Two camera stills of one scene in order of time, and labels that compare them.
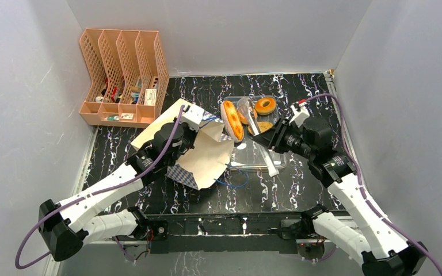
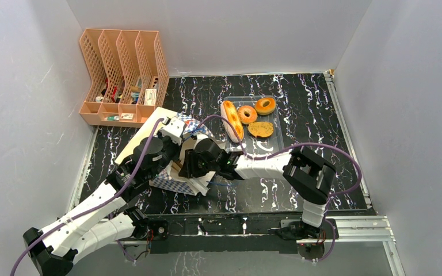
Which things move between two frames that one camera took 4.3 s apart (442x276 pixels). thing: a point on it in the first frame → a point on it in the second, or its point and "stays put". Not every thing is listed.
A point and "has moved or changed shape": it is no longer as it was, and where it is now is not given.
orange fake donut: x=266 y=110 stays put
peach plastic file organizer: x=129 y=77 stays put
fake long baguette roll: x=232 y=121 stays put
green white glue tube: x=116 y=118 stays put
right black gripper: x=278 y=134 → x=190 y=164
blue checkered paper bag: x=208 y=159 has moved or changed shape
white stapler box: x=150 y=96 stays put
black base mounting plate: x=271 y=232 stays put
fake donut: x=244 y=119 has moved or changed shape
